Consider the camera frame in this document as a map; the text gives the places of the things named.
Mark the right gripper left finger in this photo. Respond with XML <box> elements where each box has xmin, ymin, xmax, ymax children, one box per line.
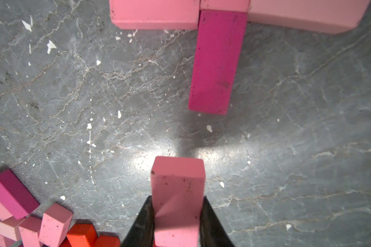
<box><xmin>120</xmin><ymin>196</ymin><xmax>155</xmax><ymax>247</ymax></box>

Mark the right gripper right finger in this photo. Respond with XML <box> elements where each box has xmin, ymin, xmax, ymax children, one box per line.
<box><xmin>200</xmin><ymin>196</ymin><xmax>235</xmax><ymax>247</ymax></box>

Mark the magenta block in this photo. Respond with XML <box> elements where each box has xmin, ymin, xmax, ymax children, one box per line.
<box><xmin>0</xmin><ymin>169</ymin><xmax>40</xmax><ymax>220</ymax></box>
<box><xmin>188</xmin><ymin>10</ymin><xmax>247</xmax><ymax>115</ymax></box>

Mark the pink block carried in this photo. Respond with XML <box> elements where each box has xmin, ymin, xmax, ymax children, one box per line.
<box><xmin>247</xmin><ymin>0</ymin><xmax>371</xmax><ymax>34</ymax></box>
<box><xmin>109</xmin><ymin>0</ymin><xmax>200</xmax><ymax>30</ymax></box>

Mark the red block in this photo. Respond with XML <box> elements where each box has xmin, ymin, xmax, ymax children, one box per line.
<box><xmin>60</xmin><ymin>224</ymin><xmax>98</xmax><ymax>247</ymax></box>
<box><xmin>94</xmin><ymin>235</ymin><xmax>121</xmax><ymax>247</ymax></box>

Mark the pink block right tilted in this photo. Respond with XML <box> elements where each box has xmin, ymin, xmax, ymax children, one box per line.
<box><xmin>39</xmin><ymin>203</ymin><xmax>73</xmax><ymax>247</ymax></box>

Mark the pink block centre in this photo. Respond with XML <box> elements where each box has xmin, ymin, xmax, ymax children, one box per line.
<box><xmin>19</xmin><ymin>216</ymin><xmax>43</xmax><ymax>247</ymax></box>

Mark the light pink block tilted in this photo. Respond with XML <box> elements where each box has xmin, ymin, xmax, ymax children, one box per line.
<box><xmin>0</xmin><ymin>217</ymin><xmax>26</xmax><ymax>241</ymax></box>

